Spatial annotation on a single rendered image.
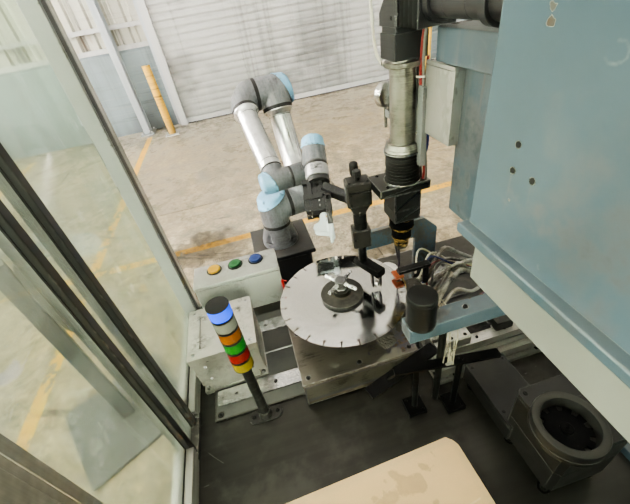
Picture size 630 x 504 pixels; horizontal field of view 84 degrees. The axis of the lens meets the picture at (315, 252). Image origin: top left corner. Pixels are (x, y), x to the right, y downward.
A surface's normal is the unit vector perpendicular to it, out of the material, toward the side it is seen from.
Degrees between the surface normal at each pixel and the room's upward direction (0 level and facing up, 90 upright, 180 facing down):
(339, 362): 0
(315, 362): 0
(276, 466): 0
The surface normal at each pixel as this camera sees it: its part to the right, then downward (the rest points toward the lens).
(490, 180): -0.81, 0.44
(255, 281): 0.25, 0.57
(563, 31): -0.96, 0.26
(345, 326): -0.14, -0.78
